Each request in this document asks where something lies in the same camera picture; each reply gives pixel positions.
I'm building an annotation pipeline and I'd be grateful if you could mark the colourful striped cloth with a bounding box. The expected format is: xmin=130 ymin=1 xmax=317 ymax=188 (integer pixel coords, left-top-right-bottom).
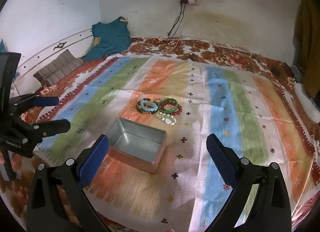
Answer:
xmin=32 ymin=56 xmax=317 ymax=232

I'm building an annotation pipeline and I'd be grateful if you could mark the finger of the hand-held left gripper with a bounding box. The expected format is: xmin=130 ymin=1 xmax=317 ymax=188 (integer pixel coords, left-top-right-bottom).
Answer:
xmin=5 ymin=119 xmax=71 ymax=159
xmin=9 ymin=93 xmax=60 ymax=110

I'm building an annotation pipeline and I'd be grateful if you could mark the silver metal tin box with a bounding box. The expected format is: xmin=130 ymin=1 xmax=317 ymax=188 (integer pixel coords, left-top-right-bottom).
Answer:
xmin=107 ymin=117 xmax=167 ymax=175

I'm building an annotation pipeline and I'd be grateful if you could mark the yellow and black bead bracelet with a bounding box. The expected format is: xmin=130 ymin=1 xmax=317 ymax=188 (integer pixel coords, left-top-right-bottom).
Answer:
xmin=136 ymin=101 xmax=157 ymax=115

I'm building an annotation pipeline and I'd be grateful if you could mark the brown striped cushion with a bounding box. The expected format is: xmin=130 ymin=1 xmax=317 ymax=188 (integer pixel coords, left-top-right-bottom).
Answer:
xmin=33 ymin=49 xmax=84 ymax=86

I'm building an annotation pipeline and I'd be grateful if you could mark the floral bedsheet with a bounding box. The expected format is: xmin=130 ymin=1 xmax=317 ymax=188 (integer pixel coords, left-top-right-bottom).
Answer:
xmin=0 ymin=36 xmax=320 ymax=232

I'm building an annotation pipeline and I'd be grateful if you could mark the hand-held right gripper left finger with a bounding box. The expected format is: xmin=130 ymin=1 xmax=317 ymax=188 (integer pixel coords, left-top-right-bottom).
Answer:
xmin=26 ymin=134 xmax=110 ymax=232

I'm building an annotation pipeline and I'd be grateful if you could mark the light blue bead bracelet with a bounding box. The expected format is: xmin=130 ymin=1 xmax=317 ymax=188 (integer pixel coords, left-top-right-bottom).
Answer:
xmin=140 ymin=99 xmax=159 ymax=112

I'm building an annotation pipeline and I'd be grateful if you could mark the green jade bangle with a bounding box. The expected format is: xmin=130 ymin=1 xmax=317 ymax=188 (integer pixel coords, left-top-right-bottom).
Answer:
xmin=159 ymin=98 xmax=178 ymax=109

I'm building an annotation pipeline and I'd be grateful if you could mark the white cable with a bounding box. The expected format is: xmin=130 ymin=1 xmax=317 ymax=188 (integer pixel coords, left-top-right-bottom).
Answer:
xmin=150 ymin=38 xmax=190 ymax=54

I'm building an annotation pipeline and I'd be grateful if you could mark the white headboard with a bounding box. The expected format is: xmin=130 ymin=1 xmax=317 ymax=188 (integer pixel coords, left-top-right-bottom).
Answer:
xmin=0 ymin=28 xmax=94 ymax=92

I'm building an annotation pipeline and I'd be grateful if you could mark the teal garment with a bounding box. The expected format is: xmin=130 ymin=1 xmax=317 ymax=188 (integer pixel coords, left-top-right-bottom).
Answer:
xmin=82 ymin=16 xmax=132 ymax=63

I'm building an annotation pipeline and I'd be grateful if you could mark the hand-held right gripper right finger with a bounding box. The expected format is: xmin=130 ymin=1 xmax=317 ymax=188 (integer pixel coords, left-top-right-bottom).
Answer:
xmin=206 ymin=133 xmax=292 ymax=232

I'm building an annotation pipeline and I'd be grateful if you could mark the black charger cable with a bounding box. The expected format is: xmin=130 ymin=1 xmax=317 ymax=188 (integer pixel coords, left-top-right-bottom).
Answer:
xmin=166 ymin=3 xmax=187 ymax=40

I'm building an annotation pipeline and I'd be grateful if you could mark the yellow cloth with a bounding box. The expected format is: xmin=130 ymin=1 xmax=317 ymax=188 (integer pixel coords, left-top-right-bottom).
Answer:
xmin=295 ymin=0 xmax=320 ymax=97

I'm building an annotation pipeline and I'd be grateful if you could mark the grey box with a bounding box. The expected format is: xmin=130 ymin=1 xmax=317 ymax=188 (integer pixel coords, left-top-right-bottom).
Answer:
xmin=290 ymin=65 xmax=304 ymax=82

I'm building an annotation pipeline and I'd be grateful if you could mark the white bead bracelet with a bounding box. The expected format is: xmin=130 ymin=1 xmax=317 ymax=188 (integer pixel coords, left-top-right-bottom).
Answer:
xmin=155 ymin=112 xmax=177 ymax=125

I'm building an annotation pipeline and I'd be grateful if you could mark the white bolster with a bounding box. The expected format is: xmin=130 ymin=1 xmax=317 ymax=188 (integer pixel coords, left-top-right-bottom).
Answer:
xmin=293 ymin=82 xmax=320 ymax=124

